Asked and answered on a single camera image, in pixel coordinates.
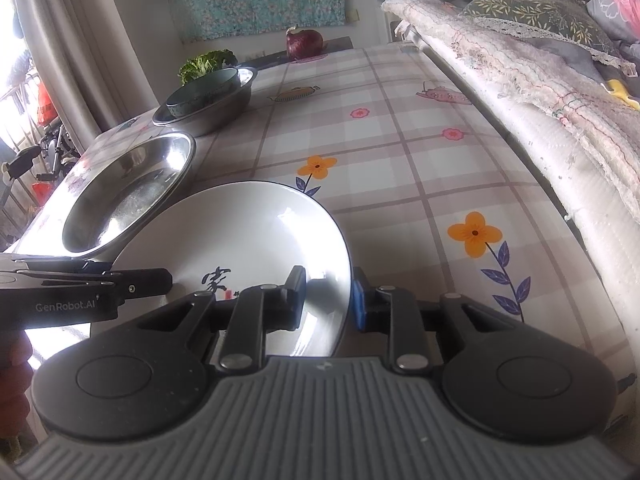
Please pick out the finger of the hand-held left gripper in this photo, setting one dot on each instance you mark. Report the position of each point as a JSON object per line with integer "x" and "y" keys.
{"x": 150, "y": 280}

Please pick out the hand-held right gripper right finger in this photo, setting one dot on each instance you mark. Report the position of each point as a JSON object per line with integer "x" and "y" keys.
{"x": 358, "y": 306}

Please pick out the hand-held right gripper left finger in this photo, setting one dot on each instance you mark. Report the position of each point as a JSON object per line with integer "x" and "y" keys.
{"x": 299, "y": 286}

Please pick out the white plate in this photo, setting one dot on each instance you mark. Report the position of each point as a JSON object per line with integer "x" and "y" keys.
{"x": 240, "y": 230}

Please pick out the shallow steel plate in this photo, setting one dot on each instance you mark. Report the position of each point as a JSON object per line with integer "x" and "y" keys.
{"x": 130, "y": 190}

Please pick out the deep steel bowl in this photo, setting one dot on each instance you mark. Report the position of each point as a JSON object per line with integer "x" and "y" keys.
{"x": 215, "y": 117}

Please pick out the dark green bowl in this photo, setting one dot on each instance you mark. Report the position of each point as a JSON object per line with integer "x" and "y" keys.
{"x": 200, "y": 99}

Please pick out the person's left hand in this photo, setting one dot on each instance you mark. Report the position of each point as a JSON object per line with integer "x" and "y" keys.
{"x": 20, "y": 390}

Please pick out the checked printed tablecloth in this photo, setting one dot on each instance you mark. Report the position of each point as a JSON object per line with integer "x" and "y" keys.
{"x": 400, "y": 170}

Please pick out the napa cabbage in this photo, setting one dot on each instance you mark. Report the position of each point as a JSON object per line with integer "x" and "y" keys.
{"x": 205, "y": 62}

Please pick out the red onion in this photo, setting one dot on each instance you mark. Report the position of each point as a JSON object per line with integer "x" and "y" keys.
{"x": 305, "y": 45}

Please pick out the white mattress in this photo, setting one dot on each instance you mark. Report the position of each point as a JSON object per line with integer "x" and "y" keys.
{"x": 575, "y": 195}

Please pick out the beige curtain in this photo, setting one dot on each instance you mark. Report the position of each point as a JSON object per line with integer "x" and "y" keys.
{"x": 75, "y": 35}

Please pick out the pink knitted blanket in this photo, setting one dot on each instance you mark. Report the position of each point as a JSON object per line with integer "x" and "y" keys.
{"x": 500, "y": 55}

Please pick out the grey cloth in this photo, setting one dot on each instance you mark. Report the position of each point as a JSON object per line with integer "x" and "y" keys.
{"x": 575, "y": 55}

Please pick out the yellow cloth piece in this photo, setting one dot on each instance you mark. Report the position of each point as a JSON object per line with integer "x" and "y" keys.
{"x": 622, "y": 92}

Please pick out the leaf print pillow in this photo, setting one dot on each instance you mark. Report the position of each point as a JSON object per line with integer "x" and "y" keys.
{"x": 535, "y": 10}

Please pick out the pink floral quilt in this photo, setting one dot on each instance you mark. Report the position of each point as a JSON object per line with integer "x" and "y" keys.
{"x": 617, "y": 5}

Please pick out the white wall socket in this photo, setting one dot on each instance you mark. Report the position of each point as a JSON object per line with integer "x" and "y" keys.
{"x": 354, "y": 16}

